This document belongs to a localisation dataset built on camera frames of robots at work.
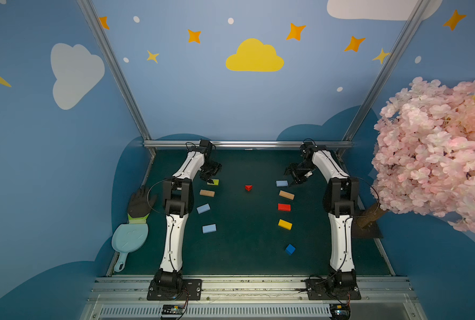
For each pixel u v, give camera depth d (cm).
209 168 92
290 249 83
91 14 70
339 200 64
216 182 105
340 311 73
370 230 90
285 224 92
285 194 101
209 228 91
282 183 106
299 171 93
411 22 72
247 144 142
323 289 75
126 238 87
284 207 96
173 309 72
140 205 99
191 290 75
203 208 96
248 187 102
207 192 102
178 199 65
